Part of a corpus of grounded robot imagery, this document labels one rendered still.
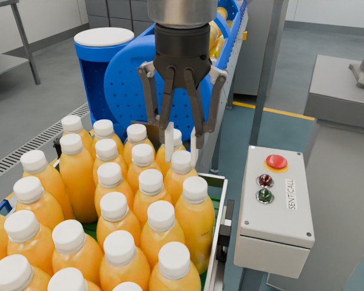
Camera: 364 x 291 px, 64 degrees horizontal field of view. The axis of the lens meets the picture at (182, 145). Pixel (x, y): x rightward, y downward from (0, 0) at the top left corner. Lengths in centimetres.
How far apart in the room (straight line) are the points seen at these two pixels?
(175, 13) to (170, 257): 29
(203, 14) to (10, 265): 38
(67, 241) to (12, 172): 208
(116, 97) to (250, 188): 45
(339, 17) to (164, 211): 562
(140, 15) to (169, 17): 414
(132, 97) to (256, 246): 48
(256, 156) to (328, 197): 64
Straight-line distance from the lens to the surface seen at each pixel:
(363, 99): 93
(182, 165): 51
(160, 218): 42
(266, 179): 49
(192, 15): 37
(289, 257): 48
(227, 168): 221
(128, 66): 73
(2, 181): 245
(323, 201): 118
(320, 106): 91
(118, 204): 44
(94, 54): 141
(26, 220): 47
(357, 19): 593
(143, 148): 54
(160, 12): 38
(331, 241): 133
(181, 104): 73
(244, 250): 48
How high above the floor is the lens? 143
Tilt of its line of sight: 36 degrees down
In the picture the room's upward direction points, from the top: straight up
